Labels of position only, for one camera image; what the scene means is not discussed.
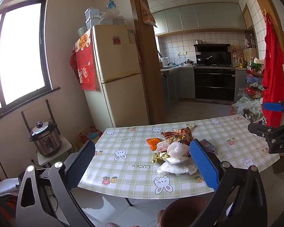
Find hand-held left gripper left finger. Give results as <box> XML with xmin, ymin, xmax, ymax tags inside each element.
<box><xmin>15</xmin><ymin>139</ymin><xmax>96</xmax><ymax>227</ymax></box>

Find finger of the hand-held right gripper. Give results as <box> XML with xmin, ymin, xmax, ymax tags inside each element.
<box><xmin>248</xmin><ymin>121</ymin><xmax>284</xmax><ymax>141</ymax></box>
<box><xmin>262</xmin><ymin>98</ymin><xmax>284</xmax><ymax>121</ymax></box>

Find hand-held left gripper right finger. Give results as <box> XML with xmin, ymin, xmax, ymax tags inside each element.
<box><xmin>189</xmin><ymin>139</ymin><xmax>268</xmax><ymax>227</ymax></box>

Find purple wrapper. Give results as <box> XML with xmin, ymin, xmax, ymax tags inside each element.
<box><xmin>200</xmin><ymin>139</ymin><xmax>216</xmax><ymax>153</ymax></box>

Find white plastic bag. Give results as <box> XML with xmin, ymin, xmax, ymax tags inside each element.
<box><xmin>157</xmin><ymin>157</ymin><xmax>199</xmax><ymax>175</ymax></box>

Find white paper cake liner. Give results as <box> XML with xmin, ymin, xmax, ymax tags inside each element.
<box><xmin>167</xmin><ymin>142</ymin><xmax>188</xmax><ymax>159</ymax></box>

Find red brown snack bag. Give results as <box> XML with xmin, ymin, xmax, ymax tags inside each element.
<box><xmin>161</xmin><ymin>126</ymin><xmax>197</xmax><ymax>145</ymax></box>

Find gold foil wrapper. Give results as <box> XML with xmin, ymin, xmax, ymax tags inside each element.
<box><xmin>152</xmin><ymin>152</ymin><xmax>171</xmax><ymax>163</ymax></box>

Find red and white snack packet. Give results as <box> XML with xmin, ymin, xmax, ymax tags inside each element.
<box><xmin>156</xmin><ymin>141</ymin><xmax>172</xmax><ymax>153</ymax></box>

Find brown plastic basin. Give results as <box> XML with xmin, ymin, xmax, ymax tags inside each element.
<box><xmin>160</xmin><ymin>196</ymin><xmax>213</xmax><ymax>227</ymax></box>

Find orange snack packet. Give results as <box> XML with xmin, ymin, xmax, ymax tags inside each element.
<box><xmin>146</xmin><ymin>137</ymin><xmax>162</xmax><ymax>152</ymax></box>

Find small white side table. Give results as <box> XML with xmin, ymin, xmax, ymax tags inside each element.
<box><xmin>37</xmin><ymin>136</ymin><xmax>73</xmax><ymax>167</ymax></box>

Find plastic bags on floor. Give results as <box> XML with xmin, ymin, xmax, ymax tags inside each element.
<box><xmin>232</xmin><ymin>96</ymin><xmax>263</xmax><ymax>116</ymax></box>

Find colourful bags by fridge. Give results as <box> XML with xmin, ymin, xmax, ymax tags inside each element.
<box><xmin>79</xmin><ymin>126</ymin><xmax>102</xmax><ymax>145</ymax></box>

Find electric pressure cooker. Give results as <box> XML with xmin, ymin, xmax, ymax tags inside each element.
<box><xmin>29</xmin><ymin>121</ymin><xmax>62</xmax><ymax>157</ymax></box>

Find red apron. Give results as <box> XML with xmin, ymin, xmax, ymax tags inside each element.
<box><xmin>262</xmin><ymin>16</ymin><xmax>284</xmax><ymax>128</ymax></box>

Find green checked bunny tablecloth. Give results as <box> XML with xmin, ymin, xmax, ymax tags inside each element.
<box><xmin>77</xmin><ymin>114</ymin><xmax>281</xmax><ymax>199</ymax></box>

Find black built-in oven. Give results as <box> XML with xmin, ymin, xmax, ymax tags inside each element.
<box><xmin>193</xmin><ymin>65</ymin><xmax>236</xmax><ymax>104</ymax></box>

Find white cloth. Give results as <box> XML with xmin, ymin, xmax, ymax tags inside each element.
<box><xmin>0</xmin><ymin>178</ymin><xmax>20</xmax><ymax>195</ymax></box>

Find black range hood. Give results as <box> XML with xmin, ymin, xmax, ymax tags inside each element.
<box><xmin>193</xmin><ymin>44</ymin><xmax>231</xmax><ymax>65</ymax></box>

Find black wok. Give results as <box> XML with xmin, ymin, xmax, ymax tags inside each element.
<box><xmin>196</xmin><ymin>56</ymin><xmax>213</xmax><ymax>65</ymax></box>

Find grey kitchen base cabinets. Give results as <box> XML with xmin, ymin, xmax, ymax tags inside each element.
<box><xmin>161</xmin><ymin>66</ymin><xmax>195</xmax><ymax>114</ymax></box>

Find red hanging cloth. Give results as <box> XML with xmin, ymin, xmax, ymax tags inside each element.
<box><xmin>69</xmin><ymin>34</ymin><xmax>97</xmax><ymax>91</ymax></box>

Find cream refrigerator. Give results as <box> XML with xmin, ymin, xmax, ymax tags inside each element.
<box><xmin>84</xmin><ymin>24</ymin><xmax>149</xmax><ymax>133</ymax></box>

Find dark framed window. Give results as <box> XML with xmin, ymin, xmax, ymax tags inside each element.
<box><xmin>0</xmin><ymin>0</ymin><xmax>61</xmax><ymax>123</ymax></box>

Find plastic storage boxes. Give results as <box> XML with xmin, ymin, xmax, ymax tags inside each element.
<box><xmin>85</xmin><ymin>8</ymin><xmax>101</xmax><ymax>30</ymax></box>

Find clear bag of containers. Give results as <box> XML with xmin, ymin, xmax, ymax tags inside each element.
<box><xmin>101</xmin><ymin>0</ymin><xmax>125</xmax><ymax>25</ymax></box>

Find hanging snack packet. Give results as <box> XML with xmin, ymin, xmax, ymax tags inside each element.
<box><xmin>140</xmin><ymin>0</ymin><xmax>157</xmax><ymax>27</ymax></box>

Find wire rack with groceries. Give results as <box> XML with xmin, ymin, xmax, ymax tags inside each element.
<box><xmin>244</xmin><ymin>61</ymin><xmax>265</xmax><ymax>100</ymax></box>

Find black power cable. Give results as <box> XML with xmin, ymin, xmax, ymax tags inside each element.
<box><xmin>47</xmin><ymin>194</ymin><xmax>59</xmax><ymax>208</ymax></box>

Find dark folding frame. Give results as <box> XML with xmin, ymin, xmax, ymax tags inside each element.
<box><xmin>21</xmin><ymin>99</ymin><xmax>59</xmax><ymax>135</ymax></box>

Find grey kitchen wall cabinets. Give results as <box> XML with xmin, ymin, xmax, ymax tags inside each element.
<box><xmin>153</xmin><ymin>3</ymin><xmax>248</xmax><ymax>36</ymax></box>

